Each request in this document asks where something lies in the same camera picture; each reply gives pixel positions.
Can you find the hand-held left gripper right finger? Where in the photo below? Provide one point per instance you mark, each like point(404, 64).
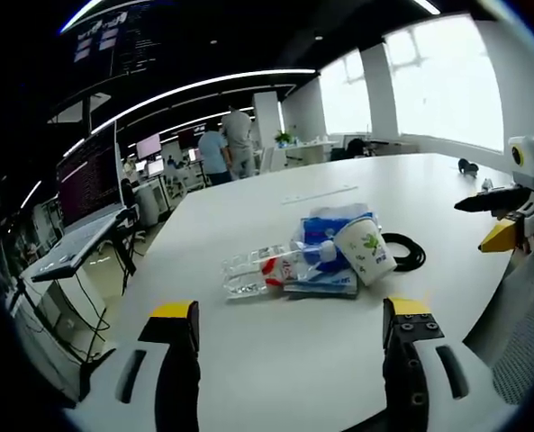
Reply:
point(410, 355)

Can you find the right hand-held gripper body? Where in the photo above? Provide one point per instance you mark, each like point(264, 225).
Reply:
point(530, 164)

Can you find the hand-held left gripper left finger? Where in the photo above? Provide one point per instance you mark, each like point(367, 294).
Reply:
point(167, 360)

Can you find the white paper cup green print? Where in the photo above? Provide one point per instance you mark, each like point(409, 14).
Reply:
point(365, 249)

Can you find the clear plastic bottle red label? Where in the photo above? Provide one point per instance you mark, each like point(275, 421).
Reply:
point(253, 274)

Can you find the blue tissue pack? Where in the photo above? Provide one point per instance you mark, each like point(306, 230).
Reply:
point(320, 229)

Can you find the small white object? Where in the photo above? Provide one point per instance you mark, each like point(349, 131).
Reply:
point(487, 183)

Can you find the small black object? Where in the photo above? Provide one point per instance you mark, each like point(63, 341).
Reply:
point(468, 166)

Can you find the grey mesh chair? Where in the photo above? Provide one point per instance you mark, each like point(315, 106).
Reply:
point(523, 324)

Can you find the white table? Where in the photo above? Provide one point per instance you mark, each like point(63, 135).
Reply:
point(293, 351)

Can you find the open laptop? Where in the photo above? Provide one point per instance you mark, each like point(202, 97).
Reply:
point(86, 193)

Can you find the desk monitor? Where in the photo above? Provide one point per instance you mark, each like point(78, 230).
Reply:
point(148, 147)

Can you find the green potted plant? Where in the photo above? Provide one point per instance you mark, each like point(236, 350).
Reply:
point(283, 137)

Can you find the overhead display screen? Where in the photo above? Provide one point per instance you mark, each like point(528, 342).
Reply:
point(113, 40)

